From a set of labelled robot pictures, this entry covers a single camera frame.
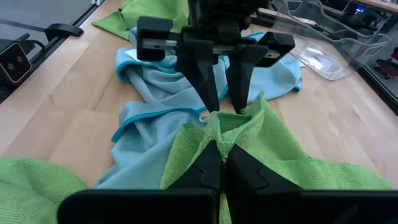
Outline black edge clamp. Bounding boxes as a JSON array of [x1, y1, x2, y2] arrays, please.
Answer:
[[44, 23, 84, 42]]

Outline red and black cart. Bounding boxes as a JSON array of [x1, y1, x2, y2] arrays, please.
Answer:
[[374, 46, 398, 80]]

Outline green microfiber towel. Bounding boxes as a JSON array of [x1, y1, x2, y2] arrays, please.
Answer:
[[0, 157, 88, 224], [160, 90, 393, 224], [91, 0, 191, 41]]

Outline black two-lens camera box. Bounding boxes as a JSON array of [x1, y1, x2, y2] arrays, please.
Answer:
[[0, 39, 33, 85]]

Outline clear plastic bin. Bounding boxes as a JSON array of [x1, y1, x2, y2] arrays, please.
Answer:
[[273, 0, 392, 82]]

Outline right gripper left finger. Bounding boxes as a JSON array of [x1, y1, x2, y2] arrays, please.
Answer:
[[57, 140, 223, 224]]

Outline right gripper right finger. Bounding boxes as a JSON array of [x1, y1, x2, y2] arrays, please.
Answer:
[[224, 144, 398, 224]]

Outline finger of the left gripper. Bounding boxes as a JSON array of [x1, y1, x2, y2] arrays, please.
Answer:
[[225, 45, 269, 114], [177, 39, 221, 113]]

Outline black device blue light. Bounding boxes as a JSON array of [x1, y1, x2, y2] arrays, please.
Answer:
[[340, 2, 374, 30]]

